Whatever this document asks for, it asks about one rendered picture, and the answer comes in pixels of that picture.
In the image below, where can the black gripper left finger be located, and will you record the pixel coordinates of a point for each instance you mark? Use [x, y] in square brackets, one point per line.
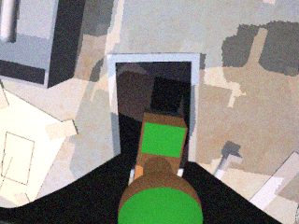
[92, 199]

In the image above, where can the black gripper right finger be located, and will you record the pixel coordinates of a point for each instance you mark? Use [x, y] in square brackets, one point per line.
[221, 204]

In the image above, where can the white flat bar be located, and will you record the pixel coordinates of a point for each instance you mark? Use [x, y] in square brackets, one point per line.
[277, 182]

